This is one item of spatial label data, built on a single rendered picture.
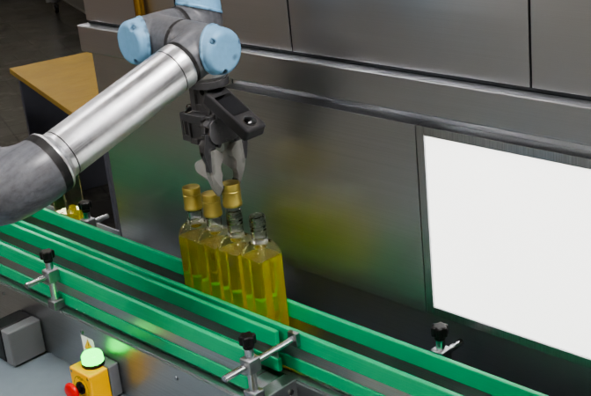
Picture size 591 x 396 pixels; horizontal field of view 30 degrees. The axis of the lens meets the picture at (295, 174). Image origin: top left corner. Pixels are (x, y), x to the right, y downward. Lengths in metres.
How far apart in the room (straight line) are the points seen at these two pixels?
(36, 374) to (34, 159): 0.89
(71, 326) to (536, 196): 1.05
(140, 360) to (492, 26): 0.93
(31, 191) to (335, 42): 0.62
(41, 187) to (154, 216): 0.94
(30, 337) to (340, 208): 0.79
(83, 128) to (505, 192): 0.64
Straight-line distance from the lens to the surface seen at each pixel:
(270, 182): 2.07
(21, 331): 2.39
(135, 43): 1.79
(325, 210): 1.99
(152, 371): 2.11
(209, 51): 1.68
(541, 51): 1.63
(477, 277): 1.81
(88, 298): 2.24
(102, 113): 1.61
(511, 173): 1.69
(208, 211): 2.01
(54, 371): 2.37
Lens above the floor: 1.88
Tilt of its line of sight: 20 degrees down
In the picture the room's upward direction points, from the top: 6 degrees counter-clockwise
